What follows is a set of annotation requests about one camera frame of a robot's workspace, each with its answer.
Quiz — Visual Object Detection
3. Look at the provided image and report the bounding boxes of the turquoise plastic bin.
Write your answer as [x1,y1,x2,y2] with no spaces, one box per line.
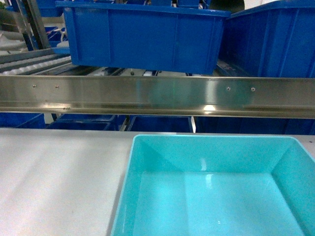
[111,135,315,236]

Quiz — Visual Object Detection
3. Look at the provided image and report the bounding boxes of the blue plastic bin centre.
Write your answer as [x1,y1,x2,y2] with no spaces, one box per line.
[56,0,231,74]

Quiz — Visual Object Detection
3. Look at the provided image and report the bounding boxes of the blue plastic bin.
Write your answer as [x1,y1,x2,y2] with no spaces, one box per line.
[219,0,315,78]
[56,0,231,74]

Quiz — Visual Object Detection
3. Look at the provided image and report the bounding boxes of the roller conveyor track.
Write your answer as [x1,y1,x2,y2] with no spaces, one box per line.
[0,49,71,76]

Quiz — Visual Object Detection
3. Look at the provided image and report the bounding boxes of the blue plastic bin right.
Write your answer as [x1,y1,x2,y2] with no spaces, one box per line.
[219,0,315,78]

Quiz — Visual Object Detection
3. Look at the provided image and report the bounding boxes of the stainless steel shelf rail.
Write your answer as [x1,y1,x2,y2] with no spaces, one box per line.
[0,75,315,118]

